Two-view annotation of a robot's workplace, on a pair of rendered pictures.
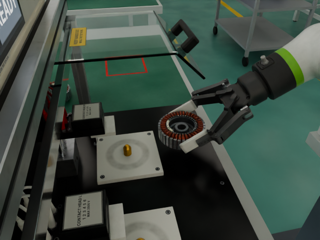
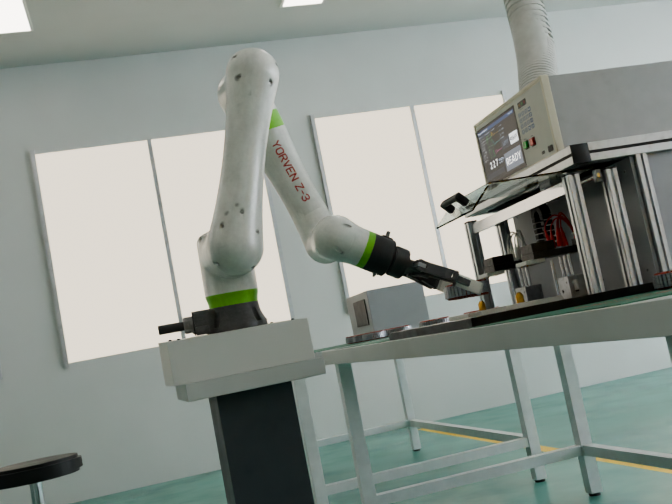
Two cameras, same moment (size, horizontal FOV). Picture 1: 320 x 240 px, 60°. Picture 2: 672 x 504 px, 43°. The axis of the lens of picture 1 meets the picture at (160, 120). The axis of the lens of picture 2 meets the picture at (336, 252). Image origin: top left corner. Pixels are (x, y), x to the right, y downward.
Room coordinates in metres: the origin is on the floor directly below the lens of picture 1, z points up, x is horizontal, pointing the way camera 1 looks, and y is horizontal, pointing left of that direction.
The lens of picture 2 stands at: (2.60, -0.48, 0.78)
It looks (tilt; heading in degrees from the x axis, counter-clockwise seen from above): 6 degrees up; 176
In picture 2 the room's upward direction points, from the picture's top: 11 degrees counter-clockwise
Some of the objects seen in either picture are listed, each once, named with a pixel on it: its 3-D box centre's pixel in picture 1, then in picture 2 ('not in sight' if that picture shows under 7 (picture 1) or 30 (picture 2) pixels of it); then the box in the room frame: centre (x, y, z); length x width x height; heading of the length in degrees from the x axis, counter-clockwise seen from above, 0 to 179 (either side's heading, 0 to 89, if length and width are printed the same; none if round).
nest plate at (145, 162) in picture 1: (127, 155); (521, 305); (0.49, 0.08, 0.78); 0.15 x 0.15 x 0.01; 11
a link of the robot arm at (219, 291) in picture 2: not in sight; (227, 266); (0.51, -0.61, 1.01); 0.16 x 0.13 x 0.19; 12
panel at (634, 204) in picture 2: not in sight; (575, 240); (0.32, 0.31, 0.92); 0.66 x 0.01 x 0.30; 11
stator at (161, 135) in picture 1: (181, 129); (466, 289); (0.51, -0.05, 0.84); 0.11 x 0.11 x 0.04
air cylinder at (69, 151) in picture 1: (65, 156); (571, 286); (0.46, 0.22, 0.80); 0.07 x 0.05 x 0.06; 11
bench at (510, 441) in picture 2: not in sight; (367, 412); (-2.00, -0.19, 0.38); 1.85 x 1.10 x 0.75; 11
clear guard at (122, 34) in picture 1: (112, 45); (511, 198); (0.54, 0.10, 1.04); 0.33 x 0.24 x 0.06; 101
